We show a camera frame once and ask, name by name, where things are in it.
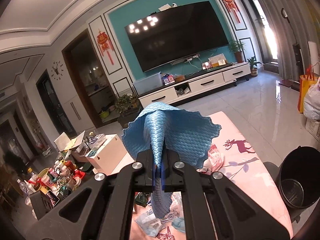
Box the orange shopping bag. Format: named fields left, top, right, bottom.
left=297, top=62, right=319, bottom=113

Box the black trash bin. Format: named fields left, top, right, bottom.
left=276, top=146, right=319, bottom=210

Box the small potted plant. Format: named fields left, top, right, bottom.
left=247, top=56, right=261, bottom=77

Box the pink plastic wrapper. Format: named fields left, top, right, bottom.
left=197, top=144, right=224, bottom=175

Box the white wooden box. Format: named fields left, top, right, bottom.
left=85, top=134, right=127, bottom=175

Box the left red Chinese knot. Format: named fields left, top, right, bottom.
left=97, top=30, right=114, bottom=65

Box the blue cleaning cloth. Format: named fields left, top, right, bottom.
left=121, top=102, right=222, bottom=219

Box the right red Chinese knot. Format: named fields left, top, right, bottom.
left=222, top=0, right=241, bottom=23

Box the white plastic bag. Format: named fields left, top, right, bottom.
left=303, top=77, right=320, bottom=121

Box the antler wall clock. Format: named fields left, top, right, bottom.
left=51, top=61, right=64, bottom=80

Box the tall potted plant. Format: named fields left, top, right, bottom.
left=228, top=40, right=245, bottom=63

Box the large black television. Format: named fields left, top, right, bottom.
left=125, top=1, right=228, bottom=72

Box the clear plastic storage bin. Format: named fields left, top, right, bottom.
left=133, top=73, right=163, bottom=95

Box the red chinese knot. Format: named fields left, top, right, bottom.
left=222, top=0, right=241, bottom=23
left=97, top=30, right=114, bottom=65

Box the grey window curtain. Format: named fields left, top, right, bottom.
left=258, top=0, right=319, bottom=80

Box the upright vacuum cleaner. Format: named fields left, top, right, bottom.
left=280, top=8, right=303, bottom=74

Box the white TV cabinet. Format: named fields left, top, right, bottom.
left=138, top=62, right=251, bottom=108

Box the pink patterned tablecloth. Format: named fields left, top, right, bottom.
left=114, top=112, right=293, bottom=237

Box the plant stand with greenery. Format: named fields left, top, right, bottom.
left=115, top=89, right=142, bottom=128

